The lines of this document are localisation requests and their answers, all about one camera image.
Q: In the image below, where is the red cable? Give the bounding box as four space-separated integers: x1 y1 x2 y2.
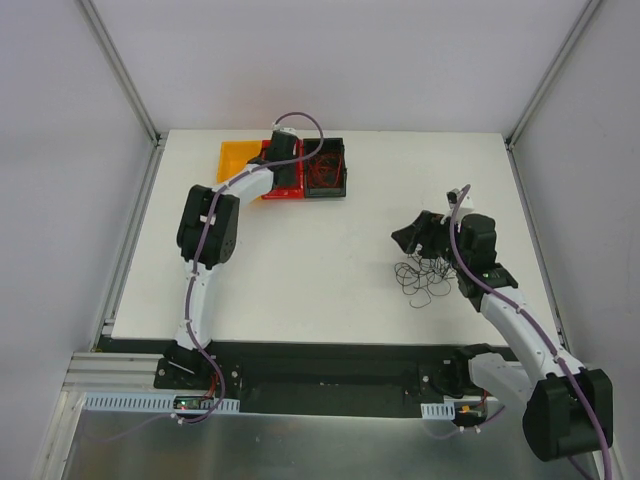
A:
305 152 346 191

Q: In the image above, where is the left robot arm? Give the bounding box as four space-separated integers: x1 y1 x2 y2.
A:
164 129 300 389

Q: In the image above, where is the red plastic bin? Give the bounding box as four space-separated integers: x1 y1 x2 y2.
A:
260 140 305 200

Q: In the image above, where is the black plastic bin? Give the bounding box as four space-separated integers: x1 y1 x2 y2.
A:
303 137 347 199

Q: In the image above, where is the yellow plastic bin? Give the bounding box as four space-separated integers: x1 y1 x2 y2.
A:
216 140 273 206

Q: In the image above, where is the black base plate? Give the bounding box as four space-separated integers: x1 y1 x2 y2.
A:
98 339 515 419

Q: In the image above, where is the cable bundle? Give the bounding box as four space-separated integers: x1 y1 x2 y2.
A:
393 252 459 309

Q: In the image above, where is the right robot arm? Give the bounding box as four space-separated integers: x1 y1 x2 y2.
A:
391 211 613 461

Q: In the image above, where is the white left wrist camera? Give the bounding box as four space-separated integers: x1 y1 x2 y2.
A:
272 122 298 137

